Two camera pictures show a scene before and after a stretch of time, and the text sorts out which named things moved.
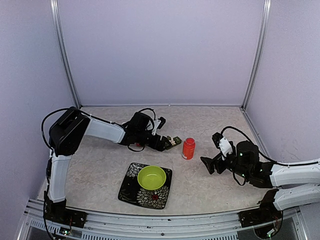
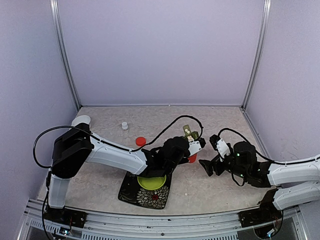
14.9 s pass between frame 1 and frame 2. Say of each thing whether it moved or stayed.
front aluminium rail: stayed
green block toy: moved
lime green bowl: stayed
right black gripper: stayed
